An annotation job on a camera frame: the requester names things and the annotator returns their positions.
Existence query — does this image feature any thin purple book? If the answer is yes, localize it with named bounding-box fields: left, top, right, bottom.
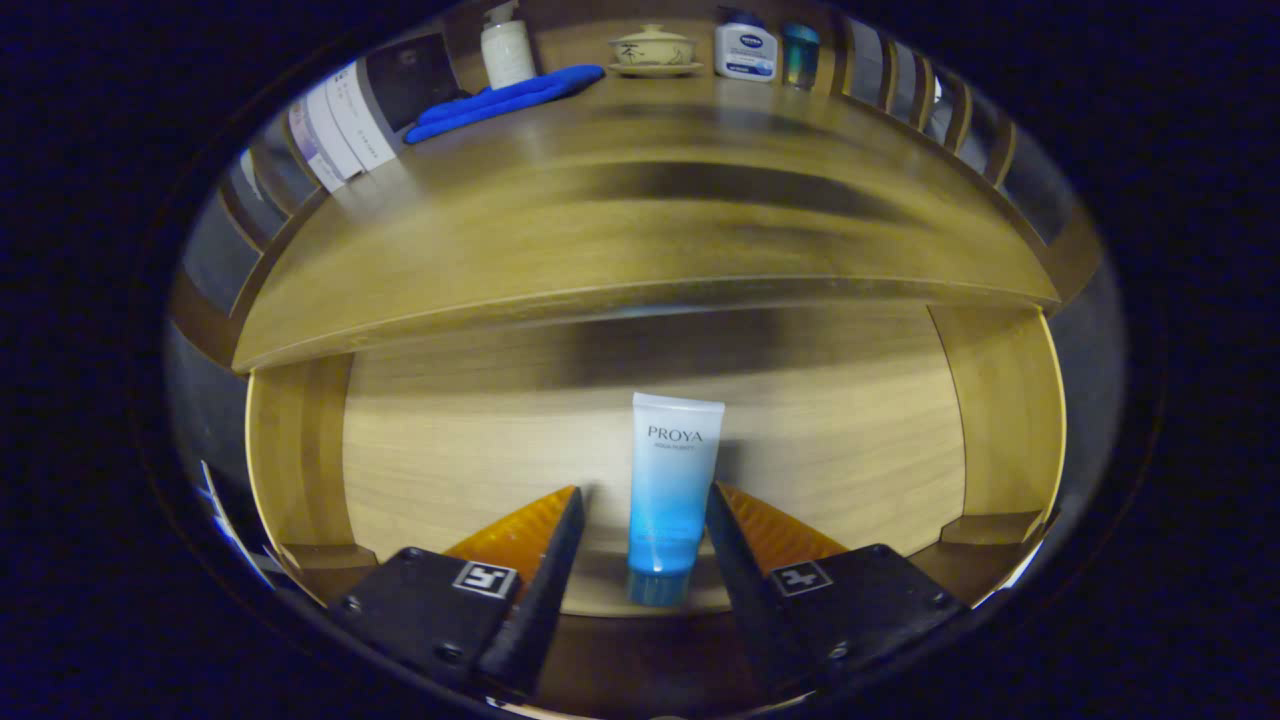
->
left=288, top=95, right=336, bottom=193

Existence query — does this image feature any white lotion bottle blue cap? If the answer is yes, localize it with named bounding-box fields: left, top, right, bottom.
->
left=714, top=8, right=779, bottom=83

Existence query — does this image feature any white pump bottle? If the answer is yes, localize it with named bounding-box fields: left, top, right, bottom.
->
left=480, top=0, right=538, bottom=91

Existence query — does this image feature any beige lidded ceramic teacup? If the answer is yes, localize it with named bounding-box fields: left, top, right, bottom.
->
left=608, top=23, right=705, bottom=79

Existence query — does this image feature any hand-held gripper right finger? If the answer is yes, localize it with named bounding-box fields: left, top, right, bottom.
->
left=704, top=482, right=969, bottom=701

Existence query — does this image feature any teal slim bottle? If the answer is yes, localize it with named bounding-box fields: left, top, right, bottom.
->
left=782, top=22, right=821, bottom=91

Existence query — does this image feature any wooden countertop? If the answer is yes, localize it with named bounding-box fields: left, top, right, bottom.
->
left=232, top=60, right=1061, bottom=373

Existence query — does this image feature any blue folded cloth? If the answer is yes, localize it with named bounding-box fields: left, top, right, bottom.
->
left=403, top=64, right=607, bottom=145

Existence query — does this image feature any wooden drawer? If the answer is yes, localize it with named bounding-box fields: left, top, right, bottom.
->
left=245, top=300, right=1067, bottom=716

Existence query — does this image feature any white and blue cosmetic tube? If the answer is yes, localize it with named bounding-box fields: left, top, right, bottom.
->
left=627, top=392, right=726, bottom=608

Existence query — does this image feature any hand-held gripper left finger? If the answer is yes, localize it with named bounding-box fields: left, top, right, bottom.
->
left=325, top=485, right=587, bottom=701

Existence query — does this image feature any wooden cabinet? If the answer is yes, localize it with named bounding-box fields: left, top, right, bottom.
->
left=165, top=0, right=1106, bottom=373

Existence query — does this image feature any thin white book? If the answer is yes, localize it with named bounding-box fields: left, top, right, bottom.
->
left=305, top=80, right=366, bottom=181

